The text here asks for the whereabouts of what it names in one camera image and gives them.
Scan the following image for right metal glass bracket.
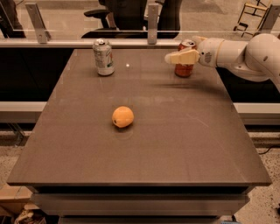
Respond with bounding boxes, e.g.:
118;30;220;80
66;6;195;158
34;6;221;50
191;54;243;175
259;3;280;33

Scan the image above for black cable on floor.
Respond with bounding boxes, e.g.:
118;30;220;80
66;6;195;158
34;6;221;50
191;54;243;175
257;146;274;156

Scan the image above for metal glass bracket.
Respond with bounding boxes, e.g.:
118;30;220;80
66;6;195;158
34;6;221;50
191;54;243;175
148;3;158;45
25;2;51;44
259;3;280;33

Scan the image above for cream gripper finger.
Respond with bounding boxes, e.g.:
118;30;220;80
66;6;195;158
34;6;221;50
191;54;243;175
164;48;200;65
192;36;206;46

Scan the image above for middle metal glass bracket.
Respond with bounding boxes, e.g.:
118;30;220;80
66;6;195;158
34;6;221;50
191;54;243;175
148;3;158;45

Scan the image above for cardboard box on floor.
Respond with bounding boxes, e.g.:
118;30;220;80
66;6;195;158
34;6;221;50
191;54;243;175
0;184;39;216

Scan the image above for brown table with drawers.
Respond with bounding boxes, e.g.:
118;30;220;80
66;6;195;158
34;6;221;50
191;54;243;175
8;49;270;222

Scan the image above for white green soda can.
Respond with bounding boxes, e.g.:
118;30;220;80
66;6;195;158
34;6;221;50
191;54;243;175
93;38;115;76

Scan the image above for left metal glass bracket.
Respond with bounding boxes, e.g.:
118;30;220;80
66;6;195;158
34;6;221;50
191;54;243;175
25;2;51;44

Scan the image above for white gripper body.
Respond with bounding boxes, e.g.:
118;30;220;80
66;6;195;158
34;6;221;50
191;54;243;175
197;38;224;67

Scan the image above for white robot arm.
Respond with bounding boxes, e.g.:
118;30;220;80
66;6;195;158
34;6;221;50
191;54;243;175
164;33;280;91

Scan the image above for wooden chair in background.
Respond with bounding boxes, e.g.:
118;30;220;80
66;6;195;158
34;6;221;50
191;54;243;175
233;0;272;37

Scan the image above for orange fruit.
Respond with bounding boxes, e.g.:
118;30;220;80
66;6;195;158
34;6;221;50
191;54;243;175
112;106;134;128

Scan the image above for red coke can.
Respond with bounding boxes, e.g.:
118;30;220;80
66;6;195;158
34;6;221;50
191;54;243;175
174;39;196;78

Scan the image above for black office chair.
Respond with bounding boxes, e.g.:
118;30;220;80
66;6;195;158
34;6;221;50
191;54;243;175
81;0;183;39

